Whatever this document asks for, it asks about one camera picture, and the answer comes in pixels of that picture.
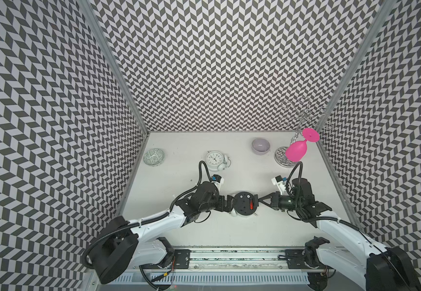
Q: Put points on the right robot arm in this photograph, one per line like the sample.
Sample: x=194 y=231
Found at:
x=372 y=265

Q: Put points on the white alarm clock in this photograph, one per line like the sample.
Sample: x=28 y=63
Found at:
x=241 y=204
x=217 y=161

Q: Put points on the lilac small bowl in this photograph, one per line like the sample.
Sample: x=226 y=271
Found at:
x=260 y=146

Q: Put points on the pink plastic wine glass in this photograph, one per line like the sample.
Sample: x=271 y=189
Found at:
x=298 y=149

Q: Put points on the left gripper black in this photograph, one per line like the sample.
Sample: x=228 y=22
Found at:
x=222 y=207

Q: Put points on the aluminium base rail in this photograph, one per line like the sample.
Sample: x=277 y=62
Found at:
x=218 y=258

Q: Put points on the green patterned glass dish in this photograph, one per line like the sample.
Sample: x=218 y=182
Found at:
x=154 y=157

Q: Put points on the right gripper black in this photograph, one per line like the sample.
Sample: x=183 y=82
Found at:
x=274 y=202

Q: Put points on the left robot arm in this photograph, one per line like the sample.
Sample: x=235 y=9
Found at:
x=123 y=244

